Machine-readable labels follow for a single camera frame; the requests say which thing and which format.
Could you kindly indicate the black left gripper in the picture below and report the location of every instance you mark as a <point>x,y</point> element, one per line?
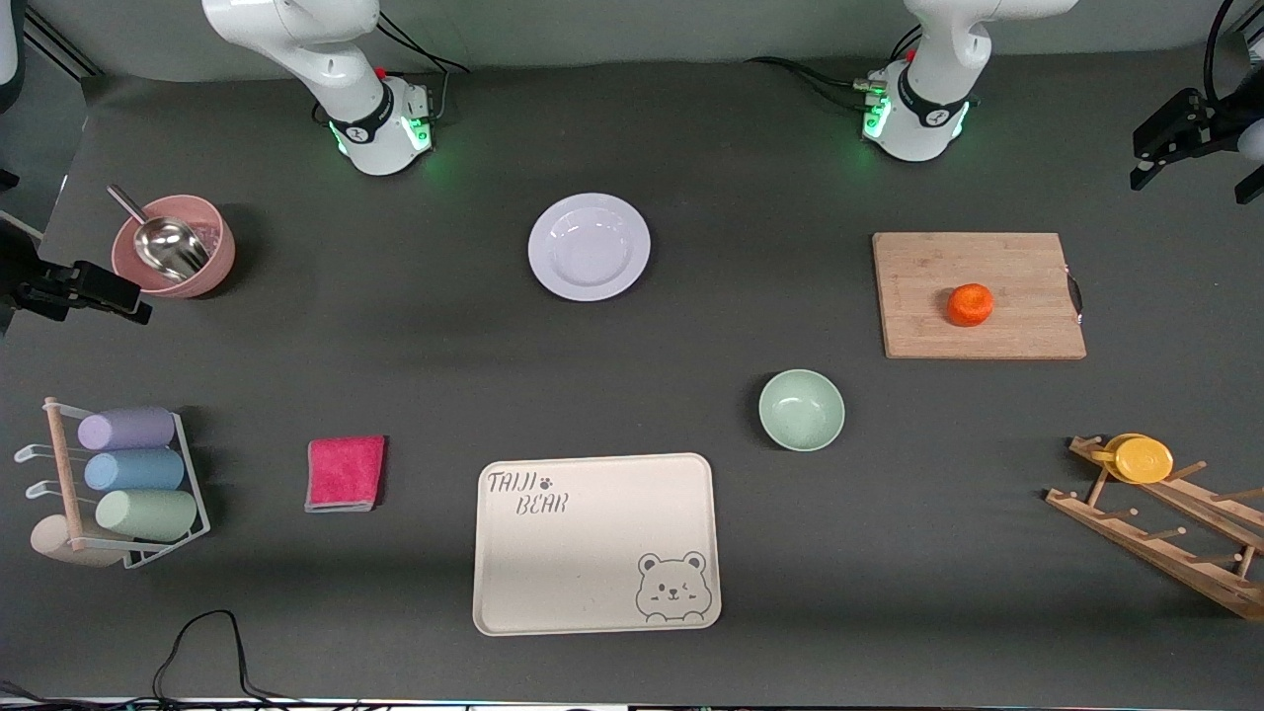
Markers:
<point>1207,130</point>

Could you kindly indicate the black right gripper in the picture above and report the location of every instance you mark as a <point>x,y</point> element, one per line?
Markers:
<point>22,269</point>

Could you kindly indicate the orange fruit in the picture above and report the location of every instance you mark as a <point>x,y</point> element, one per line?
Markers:
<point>970,304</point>

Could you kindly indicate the white round plate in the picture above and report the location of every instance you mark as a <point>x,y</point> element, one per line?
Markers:
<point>589,247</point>

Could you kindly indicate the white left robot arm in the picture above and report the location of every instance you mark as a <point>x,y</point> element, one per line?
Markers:
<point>923,123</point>

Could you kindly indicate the metal scoop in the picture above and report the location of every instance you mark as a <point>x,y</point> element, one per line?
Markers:
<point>170,247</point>

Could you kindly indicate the pink bowl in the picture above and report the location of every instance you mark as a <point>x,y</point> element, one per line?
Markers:
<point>212,259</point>

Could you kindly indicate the purple cup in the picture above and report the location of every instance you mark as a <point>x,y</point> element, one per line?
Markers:
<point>128,429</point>

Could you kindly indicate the blue cup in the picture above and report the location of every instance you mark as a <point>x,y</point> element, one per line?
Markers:
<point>136,470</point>

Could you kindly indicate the green cup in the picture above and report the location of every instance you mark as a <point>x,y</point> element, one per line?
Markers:
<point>148,514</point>

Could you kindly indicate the wooden cutting board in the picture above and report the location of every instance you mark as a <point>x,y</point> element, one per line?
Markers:
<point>948,267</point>

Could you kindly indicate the beige cup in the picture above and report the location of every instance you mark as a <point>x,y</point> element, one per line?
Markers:
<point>49,543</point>

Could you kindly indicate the pink folded cloth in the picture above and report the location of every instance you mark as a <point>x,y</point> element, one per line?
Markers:
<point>345,472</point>

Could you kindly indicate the yellow cup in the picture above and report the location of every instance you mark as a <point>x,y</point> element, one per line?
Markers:
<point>1144,460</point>

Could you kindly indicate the wooden dish rack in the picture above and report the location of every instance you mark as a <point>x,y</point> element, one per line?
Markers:
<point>1165,553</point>

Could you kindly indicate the light green bowl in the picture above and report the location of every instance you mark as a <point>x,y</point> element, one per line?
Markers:
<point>801,410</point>

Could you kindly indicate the cream bear print tray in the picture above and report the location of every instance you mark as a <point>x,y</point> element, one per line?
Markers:
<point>583,563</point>

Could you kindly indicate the black wall rail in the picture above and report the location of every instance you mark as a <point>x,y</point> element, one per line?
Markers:
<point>59,44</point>

